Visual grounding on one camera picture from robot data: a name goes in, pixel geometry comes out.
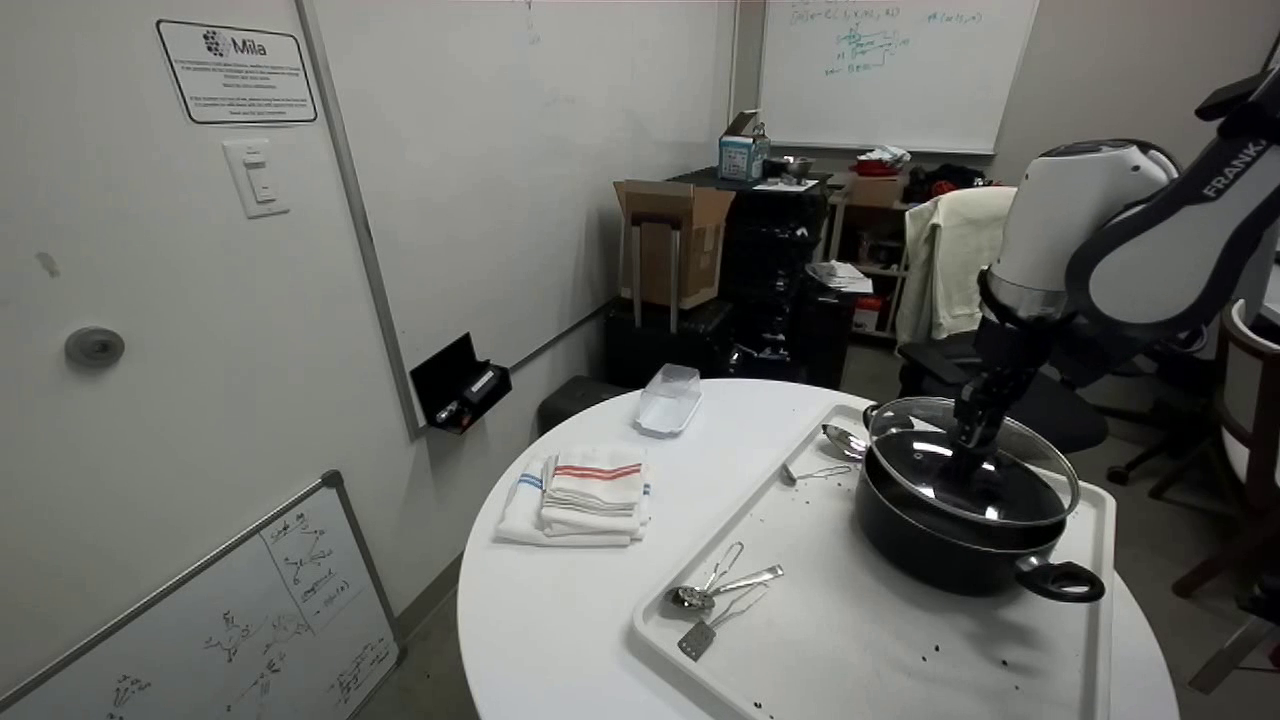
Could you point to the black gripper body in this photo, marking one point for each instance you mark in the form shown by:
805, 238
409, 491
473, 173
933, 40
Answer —
1011, 351

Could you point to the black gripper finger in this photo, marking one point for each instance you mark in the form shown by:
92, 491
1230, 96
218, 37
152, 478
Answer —
978, 423

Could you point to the glass pot lid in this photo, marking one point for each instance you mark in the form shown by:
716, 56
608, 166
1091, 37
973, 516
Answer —
1022, 487

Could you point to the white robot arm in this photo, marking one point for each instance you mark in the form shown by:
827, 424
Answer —
1114, 250

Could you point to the black cooking pot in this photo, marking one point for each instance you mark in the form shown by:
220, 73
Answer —
971, 561

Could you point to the metal spoon on tray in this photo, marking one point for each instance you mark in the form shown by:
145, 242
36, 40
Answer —
842, 440

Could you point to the white plastic tray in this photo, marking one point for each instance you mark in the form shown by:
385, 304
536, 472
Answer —
851, 638

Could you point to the black marker tray holder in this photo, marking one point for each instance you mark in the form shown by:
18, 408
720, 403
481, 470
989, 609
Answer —
456, 385

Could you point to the black office chair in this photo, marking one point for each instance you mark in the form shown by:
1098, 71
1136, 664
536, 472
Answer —
1050, 404

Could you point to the cream cloth on chair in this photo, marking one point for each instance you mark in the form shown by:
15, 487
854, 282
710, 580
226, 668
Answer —
944, 250

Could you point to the black filing cabinet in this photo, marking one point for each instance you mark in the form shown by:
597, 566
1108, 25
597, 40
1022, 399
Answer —
770, 288

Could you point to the blue tissue box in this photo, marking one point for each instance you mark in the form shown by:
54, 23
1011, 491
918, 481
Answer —
741, 151

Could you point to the cardboard box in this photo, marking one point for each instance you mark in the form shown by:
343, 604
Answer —
669, 242

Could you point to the folded white striped towel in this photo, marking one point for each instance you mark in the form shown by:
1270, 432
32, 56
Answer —
579, 502

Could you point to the small leaning whiteboard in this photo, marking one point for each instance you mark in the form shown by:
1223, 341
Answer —
281, 623

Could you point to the round grey door stopper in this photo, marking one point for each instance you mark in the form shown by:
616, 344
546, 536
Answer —
92, 351

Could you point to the wall whiteboard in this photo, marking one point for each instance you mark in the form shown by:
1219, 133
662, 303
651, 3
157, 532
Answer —
918, 73

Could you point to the white light switch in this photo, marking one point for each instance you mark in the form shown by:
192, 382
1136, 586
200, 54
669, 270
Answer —
255, 177

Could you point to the wall notice sign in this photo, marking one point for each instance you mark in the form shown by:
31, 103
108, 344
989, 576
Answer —
236, 73

